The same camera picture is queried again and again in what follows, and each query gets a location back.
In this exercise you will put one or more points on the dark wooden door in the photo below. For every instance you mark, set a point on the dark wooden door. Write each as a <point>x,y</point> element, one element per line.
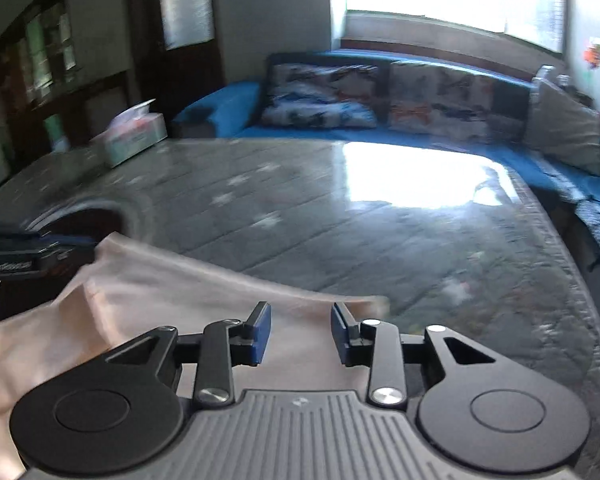
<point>180,70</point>

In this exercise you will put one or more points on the beige garment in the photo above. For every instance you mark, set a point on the beige garment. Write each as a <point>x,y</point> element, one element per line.
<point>180,290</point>

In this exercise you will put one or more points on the blue sofa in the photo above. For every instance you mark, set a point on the blue sofa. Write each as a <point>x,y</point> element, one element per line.
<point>480,152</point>

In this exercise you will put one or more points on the round dark table recess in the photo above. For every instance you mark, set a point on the round dark table recess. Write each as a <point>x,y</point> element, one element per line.
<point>100,222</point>

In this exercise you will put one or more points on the grey cushion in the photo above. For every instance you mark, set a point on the grey cushion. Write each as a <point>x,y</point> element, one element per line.
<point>565,130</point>

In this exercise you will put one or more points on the colourful pinwheel toy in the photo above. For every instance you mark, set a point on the colourful pinwheel toy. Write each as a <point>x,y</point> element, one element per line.
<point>595,52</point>

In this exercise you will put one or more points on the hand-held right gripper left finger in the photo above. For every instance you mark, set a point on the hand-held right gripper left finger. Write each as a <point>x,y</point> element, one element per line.
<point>260,332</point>

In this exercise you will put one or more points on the butterfly print cushion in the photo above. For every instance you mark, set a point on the butterfly print cushion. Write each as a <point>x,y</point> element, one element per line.
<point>320,97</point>
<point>445,105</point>

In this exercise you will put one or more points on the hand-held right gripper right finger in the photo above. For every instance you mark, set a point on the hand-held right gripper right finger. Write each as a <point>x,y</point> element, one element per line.
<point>341,332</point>

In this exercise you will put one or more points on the dark wooden cabinet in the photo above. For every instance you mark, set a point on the dark wooden cabinet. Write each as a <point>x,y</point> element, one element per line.
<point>45,60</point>

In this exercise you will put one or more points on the tissue box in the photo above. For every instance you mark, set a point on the tissue box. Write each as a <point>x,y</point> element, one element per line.
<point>130,135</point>

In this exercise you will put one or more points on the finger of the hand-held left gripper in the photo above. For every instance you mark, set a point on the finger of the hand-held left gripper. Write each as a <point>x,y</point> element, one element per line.
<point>67,247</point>

